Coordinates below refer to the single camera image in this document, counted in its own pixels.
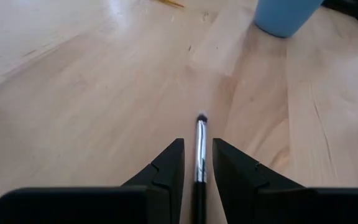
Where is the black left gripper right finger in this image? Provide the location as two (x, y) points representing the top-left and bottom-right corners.
(212, 138), (358, 224)

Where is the dark brush long silver ferrule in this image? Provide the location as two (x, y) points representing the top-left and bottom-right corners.
(192, 113), (209, 224)

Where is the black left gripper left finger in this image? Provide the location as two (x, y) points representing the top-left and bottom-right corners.
(0, 138), (186, 224)

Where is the blue plastic cup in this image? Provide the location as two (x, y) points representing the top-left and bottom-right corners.
(252, 0), (325, 39)

